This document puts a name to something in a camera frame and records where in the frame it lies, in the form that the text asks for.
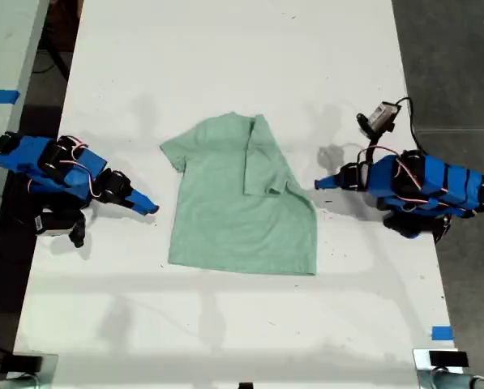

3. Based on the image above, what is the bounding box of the small black box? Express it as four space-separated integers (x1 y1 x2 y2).
428 350 469 369
11 355 45 372

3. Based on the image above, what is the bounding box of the black floor cable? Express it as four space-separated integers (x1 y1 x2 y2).
32 38 71 82

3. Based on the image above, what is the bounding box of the black camera cable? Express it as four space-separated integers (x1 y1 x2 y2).
394 96 427 152

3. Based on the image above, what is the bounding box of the short blue tape strip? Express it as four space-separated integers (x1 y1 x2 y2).
430 325 455 342

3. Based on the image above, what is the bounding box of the black camera box, white label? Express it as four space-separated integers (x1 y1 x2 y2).
33 207 80 238

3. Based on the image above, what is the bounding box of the silver metal table bracket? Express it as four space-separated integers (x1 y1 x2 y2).
4 353 60 389
412 348 472 389

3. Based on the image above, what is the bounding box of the black and silver camera box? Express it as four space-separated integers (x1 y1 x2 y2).
364 101 400 133

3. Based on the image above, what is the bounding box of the black camera stalk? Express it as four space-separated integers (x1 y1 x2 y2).
68 210 88 249
355 113 384 164

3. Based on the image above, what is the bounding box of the pale green T-shirt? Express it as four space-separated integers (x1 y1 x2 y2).
159 112 319 277

